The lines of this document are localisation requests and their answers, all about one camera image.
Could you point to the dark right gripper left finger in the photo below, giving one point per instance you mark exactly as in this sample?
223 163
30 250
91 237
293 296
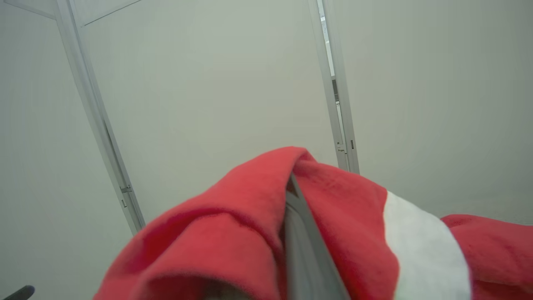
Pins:
300 258

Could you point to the red white garment with print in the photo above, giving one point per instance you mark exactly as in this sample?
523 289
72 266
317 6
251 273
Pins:
233 233

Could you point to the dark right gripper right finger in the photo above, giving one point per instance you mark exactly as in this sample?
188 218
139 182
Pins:
327 266

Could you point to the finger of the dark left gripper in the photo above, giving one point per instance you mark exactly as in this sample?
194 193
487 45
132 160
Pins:
21 292

